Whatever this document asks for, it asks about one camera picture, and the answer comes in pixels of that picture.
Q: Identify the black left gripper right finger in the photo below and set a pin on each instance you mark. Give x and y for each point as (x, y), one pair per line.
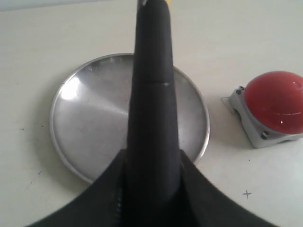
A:
(209, 206)

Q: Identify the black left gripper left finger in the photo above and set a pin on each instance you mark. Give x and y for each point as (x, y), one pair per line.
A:
(100, 205)

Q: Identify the yellow black claw hammer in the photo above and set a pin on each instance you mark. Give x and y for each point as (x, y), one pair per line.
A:
(153, 166)

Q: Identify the red dome button grey base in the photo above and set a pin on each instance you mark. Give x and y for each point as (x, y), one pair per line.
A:
(270, 107)

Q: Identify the round silver metal plate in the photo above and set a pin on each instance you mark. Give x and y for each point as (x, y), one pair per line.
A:
(89, 115)

